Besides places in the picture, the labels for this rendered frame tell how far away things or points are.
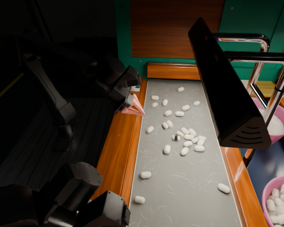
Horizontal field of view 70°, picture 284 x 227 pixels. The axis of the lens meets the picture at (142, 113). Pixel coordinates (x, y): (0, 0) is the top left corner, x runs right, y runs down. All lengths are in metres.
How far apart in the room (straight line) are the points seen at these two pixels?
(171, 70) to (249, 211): 0.70
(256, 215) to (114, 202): 0.41
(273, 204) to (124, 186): 0.42
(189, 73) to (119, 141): 0.54
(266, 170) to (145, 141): 0.45
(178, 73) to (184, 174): 0.56
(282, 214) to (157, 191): 0.34
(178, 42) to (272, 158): 0.66
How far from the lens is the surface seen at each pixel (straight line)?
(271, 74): 1.28
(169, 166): 0.71
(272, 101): 0.63
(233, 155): 0.76
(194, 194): 0.66
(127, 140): 0.75
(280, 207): 0.73
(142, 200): 0.62
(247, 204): 0.66
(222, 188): 0.68
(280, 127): 1.04
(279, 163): 0.95
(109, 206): 0.36
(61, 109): 0.84
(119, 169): 0.67
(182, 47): 1.11
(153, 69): 1.07
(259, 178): 0.86
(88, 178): 0.37
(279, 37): 1.20
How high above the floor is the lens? 1.29
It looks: 37 degrees down
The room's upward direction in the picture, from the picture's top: straight up
